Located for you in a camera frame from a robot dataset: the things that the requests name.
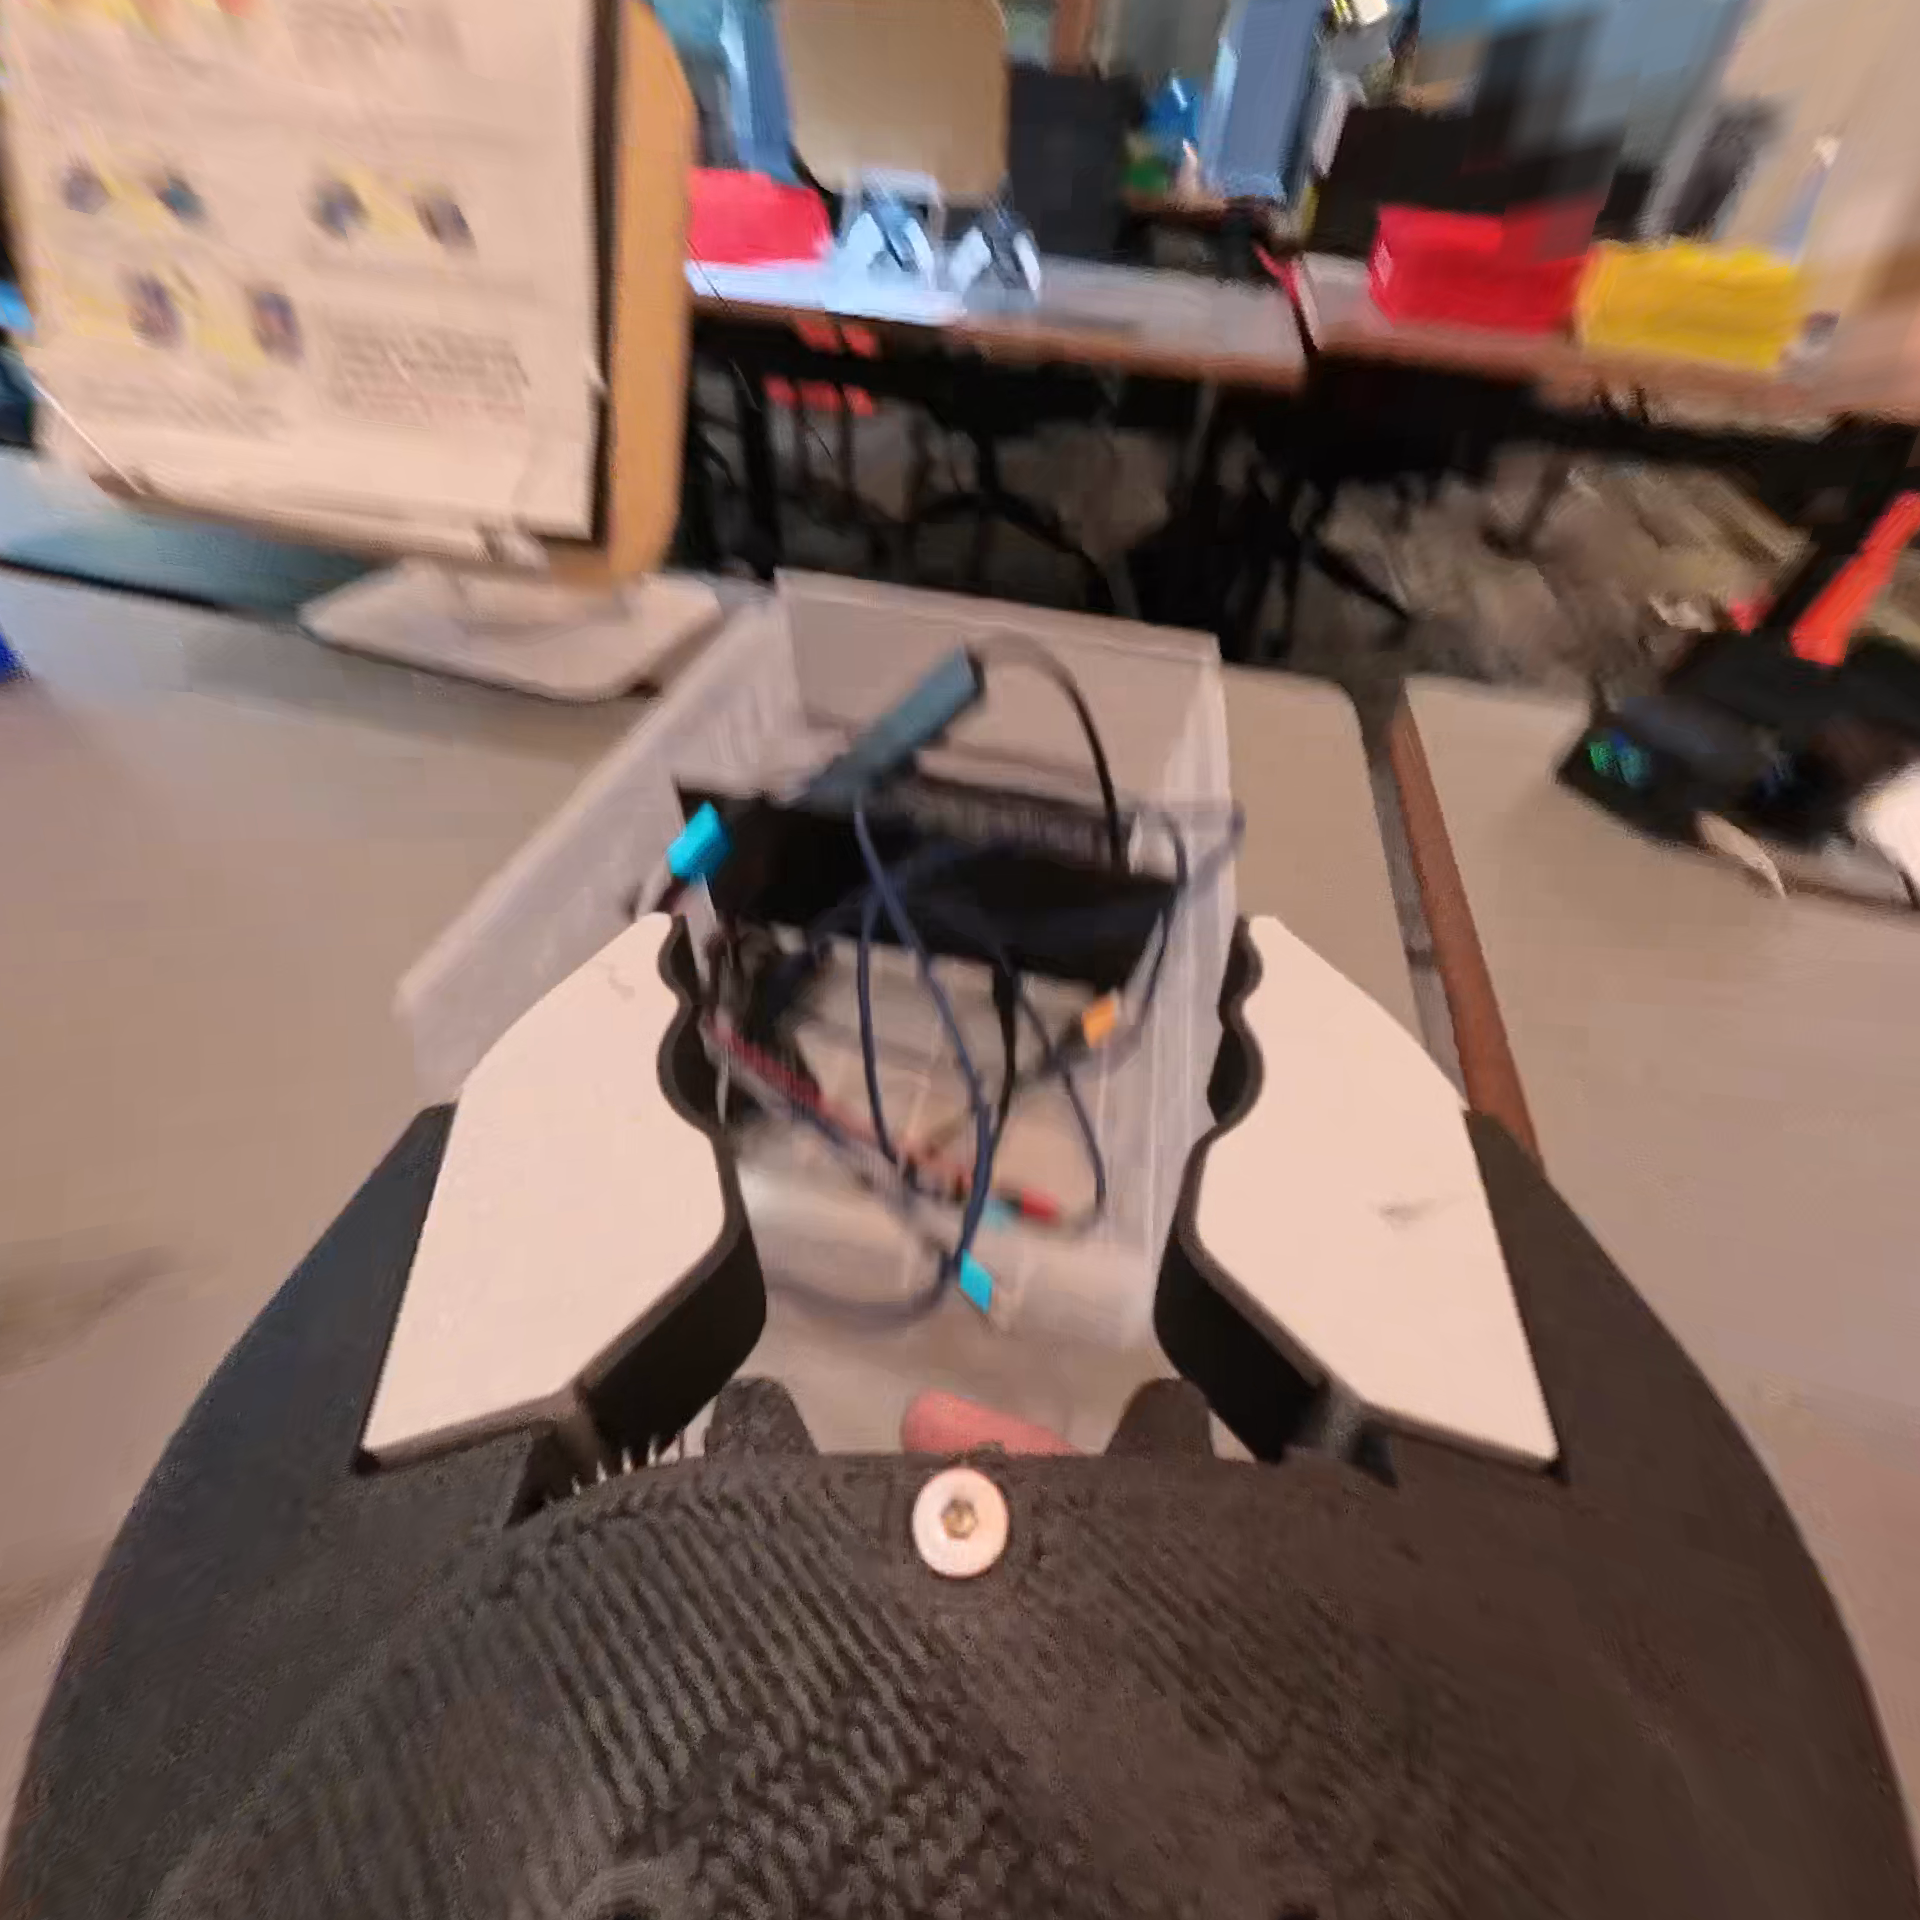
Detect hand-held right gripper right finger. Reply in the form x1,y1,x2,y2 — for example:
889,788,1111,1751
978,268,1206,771
1153,912,1562,1474

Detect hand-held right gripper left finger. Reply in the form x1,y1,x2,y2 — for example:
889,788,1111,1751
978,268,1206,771
359,912,770,1474

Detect clear plastic organizer box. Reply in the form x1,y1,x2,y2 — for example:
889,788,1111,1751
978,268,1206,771
394,570,1250,1360

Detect thin blue cable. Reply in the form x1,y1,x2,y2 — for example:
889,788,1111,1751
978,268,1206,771
806,792,1055,1329

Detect black hub cable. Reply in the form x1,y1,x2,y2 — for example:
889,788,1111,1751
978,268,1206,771
966,631,1191,911

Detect grey desk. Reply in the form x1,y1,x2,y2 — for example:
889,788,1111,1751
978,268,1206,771
1383,673,1920,1743
0,567,1539,1666

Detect black rectangular device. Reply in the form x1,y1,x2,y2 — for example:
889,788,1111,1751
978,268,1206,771
702,792,1191,964

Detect white stand base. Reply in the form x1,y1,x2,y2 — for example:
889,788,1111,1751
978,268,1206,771
297,557,724,703

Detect black equipment pile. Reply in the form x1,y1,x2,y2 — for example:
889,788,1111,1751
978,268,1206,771
1555,621,1920,911

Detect orange tool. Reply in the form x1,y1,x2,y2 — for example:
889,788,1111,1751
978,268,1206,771
1790,491,1920,666

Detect background table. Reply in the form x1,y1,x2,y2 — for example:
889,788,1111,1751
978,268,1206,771
1293,251,1920,431
689,257,1310,395

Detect instruction sheet on clipboard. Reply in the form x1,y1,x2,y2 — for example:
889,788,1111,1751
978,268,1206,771
0,0,702,591

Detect red plastic bin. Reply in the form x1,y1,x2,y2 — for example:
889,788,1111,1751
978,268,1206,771
1365,200,1595,337
689,165,837,272

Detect large yellow bin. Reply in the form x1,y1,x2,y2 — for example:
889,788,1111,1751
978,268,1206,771
1572,241,1813,373

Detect printed instruction sheet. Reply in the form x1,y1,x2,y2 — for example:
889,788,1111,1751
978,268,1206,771
0,0,606,543

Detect gripper on clear stand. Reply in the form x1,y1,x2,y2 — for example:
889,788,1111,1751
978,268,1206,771
829,170,1047,305

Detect plain wooden board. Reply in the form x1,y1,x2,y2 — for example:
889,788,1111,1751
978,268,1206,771
778,0,1010,202

